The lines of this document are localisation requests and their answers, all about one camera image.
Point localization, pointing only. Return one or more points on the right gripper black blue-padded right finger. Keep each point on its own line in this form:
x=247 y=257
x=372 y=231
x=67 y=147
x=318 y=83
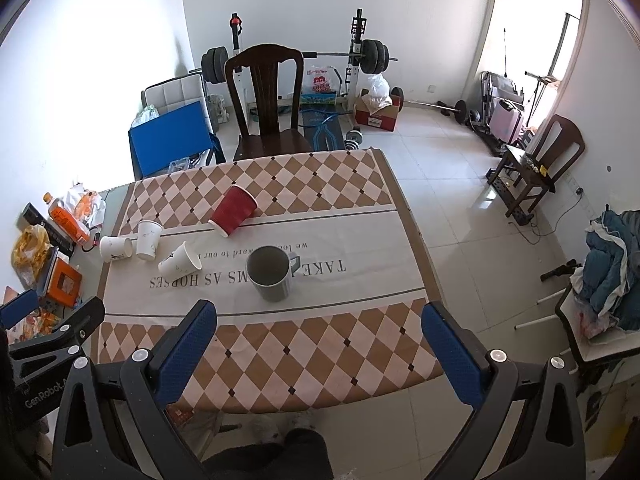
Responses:
x=548 y=441

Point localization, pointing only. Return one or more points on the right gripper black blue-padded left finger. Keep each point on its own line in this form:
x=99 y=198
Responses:
x=89 y=441

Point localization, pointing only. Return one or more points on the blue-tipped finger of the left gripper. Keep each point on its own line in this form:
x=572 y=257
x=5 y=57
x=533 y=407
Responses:
x=34 y=372

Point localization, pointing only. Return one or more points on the grey plastic mug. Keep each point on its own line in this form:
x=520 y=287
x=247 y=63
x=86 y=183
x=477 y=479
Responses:
x=271 y=269

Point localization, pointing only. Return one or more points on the white paper cup near mug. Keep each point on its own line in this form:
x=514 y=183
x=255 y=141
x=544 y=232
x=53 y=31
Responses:
x=181 y=262

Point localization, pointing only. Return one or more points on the white paper cup far left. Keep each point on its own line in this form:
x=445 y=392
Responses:
x=114 y=248

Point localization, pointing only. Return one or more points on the white paper cup middle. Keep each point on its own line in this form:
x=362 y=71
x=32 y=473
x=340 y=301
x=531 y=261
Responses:
x=149 y=233

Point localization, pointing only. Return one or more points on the red ribbed paper cup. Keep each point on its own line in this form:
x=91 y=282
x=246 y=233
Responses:
x=236 y=206

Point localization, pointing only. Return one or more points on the orange box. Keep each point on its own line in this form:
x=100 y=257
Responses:
x=62 y=283

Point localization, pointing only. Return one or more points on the yellow plastic bag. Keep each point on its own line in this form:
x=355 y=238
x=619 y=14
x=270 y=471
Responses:
x=29 y=254

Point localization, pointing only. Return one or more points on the white chair with clothes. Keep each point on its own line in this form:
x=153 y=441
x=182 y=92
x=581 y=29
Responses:
x=614 y=346

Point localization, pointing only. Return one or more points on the orange drink bottle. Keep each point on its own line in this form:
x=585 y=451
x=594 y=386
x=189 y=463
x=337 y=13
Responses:
x=66 y=220

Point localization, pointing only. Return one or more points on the pile of blue clothes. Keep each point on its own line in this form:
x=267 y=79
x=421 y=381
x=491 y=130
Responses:
x=607 y=285

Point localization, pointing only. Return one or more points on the checkered printed tablecloth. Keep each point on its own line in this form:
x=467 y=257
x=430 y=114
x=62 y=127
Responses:
x=315 y=266

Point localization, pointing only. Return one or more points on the blue folder board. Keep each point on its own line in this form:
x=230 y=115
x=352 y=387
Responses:
x=183 y=132

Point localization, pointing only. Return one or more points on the dark wooden dining chair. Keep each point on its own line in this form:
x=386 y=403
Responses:
x=263 y=61

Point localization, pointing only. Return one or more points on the dark wooden side chair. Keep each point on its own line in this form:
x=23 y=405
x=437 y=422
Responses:
x=558 y=147

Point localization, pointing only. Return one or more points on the white padded chair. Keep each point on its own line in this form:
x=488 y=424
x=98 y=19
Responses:
x=176 y=92

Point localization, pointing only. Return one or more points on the pink suitcase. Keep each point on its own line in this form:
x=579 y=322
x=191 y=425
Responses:
x=506 y=119

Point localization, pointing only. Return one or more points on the barbell on floor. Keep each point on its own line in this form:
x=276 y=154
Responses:
x=460 y=110

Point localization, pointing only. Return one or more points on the black dumbbell on floor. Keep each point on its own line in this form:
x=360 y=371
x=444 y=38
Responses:
x=353 y=139

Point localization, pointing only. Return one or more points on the cardboard box red print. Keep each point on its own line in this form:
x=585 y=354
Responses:
x=377 y=113

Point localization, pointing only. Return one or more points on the white plastic bag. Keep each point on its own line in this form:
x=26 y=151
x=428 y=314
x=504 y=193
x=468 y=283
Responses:
x=375 y=93

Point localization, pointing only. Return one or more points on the white weight rack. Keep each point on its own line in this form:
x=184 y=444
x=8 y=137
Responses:
x=346 y=96

